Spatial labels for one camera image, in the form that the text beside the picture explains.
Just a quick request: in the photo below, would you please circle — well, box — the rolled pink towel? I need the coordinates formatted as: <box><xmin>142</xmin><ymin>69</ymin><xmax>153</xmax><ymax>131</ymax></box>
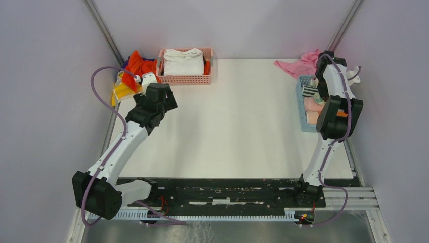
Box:
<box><xmin>303</xmin><ymin>97</ymin><xmax>324</xmax><ymax>112</ymax></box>

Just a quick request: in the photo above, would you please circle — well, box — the orange red towel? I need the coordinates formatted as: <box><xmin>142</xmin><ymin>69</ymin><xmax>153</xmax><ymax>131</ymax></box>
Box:
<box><xmin>122</xmin><ymin>50</ymin><xmax>157</xmax><ymax>93</ymax></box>

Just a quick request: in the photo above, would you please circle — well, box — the aluminium corner rail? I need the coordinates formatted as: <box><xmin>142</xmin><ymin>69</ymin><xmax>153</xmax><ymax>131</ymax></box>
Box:
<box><xmin>83</xmin><ymin>0</ymin><xmax>125</xmax><ymax>66</ymax></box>
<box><xmin>327</xmin><ymin>0</ymin><xmax>365</xmax><ymax>52</ymax></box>

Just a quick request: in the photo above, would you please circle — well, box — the aluminium corner rail right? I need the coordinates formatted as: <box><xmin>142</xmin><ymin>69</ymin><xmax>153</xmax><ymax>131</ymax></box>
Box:
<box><xmin>327</xmin><ymin>0</ymin><xmax>365</xmax><ymax>52</ymax></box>

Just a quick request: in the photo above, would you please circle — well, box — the rolled striped towel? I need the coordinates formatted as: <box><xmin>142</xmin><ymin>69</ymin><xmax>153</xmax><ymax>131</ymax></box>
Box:
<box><xmin>302</xmin><ymin>85</ymin><xmax>319</xmax><ymax>98</ymax></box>

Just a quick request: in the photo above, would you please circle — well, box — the orange cloth in pink basket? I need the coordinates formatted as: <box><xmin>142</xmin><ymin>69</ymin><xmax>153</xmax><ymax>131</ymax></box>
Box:
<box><xmin>203</xmin><ymin>59</ymin><xmax>211</xmax><ymax>75</ymax></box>

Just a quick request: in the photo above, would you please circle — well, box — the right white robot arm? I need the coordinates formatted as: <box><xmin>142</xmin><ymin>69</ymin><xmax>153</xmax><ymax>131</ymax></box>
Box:
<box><xmin>292</xmin><ymin>51</ymin><xmax>364</xmax><ymax>207</ymax></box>

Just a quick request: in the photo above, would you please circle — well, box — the purple cloth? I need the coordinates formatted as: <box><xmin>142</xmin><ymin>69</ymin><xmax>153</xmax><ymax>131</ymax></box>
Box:
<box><xmin>119</xmin><ymin>58</ymin><xmax>157</xmax><ymax>72</ymax></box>

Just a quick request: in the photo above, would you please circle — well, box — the white slotted cable duct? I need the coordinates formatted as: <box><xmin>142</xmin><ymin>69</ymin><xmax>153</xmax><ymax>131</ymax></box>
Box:
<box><xmin>88</xmin><ymin>209</ymin><xmax>303</xmax><ymax>222</ymax></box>

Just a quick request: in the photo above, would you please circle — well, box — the pink perforated basket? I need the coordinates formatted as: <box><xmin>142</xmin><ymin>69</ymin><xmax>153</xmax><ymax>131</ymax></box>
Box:
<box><xmin>156</xmin><ymin>47</ymin><xmax>214</xmax><ymax>85</ymax></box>

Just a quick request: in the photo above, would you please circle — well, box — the rolled orange towel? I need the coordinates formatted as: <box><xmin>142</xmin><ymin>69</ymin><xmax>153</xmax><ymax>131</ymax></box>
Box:
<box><xmin>306</xmin><ymin>111</ymin><xmax>348</xmax><ymax>125</ymax></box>

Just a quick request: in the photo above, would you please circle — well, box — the yellow green teal towel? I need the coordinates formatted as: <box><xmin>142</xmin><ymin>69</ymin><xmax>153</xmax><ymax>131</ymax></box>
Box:
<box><xmin>314</xmin><ymin>93</ymin><xmax>325</xmax><ymax>106</ymax></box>

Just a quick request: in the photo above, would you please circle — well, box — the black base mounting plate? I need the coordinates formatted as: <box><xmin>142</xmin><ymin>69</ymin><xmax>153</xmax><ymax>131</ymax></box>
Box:
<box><xmin>95</xmin><ymin>177</ymin><xmax>363</xmax><ymax>217</ymax></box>

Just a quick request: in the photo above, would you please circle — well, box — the pink crumpled towel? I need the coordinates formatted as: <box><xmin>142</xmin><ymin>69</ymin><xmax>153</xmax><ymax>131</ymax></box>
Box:
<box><xmin>274</xmin><ymin>49</ymin><xmax>321</xmax><ymax>79</ymax></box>

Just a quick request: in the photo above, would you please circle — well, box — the aluminium corner rail left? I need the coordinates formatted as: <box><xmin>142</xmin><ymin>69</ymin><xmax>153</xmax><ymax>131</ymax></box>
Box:
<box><xmin>83</xmin><ymin>0</ymin><xmax>125</xmax><ymax>66</ymax></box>

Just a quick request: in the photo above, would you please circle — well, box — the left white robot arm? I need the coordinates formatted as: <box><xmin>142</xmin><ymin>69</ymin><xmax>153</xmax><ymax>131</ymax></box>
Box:
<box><xmin>72</xmin><ymin>83</ymin><xmax>177</xmax><ymax>220</ymax></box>

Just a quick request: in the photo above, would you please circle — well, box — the blue perforated basket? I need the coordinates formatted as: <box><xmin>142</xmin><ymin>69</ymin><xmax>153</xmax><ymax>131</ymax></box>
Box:
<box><xmin>295</xmin><ymin>75</ymin><xmax>317</xmax><ymax>132</ymax></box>

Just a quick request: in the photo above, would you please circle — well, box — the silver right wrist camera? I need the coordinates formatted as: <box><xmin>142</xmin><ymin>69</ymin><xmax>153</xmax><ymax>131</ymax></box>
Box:
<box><xmin>346</xmin><ymin>66</ymin><xmax>362</xmax><ymax>86</ymax></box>

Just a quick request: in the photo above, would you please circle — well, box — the white folded cloth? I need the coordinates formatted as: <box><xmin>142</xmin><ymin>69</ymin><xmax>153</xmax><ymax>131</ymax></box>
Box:
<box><xmin>163</xmin><ymin>48</ymin><xmax>204</xmax><ymax>76</ymax></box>

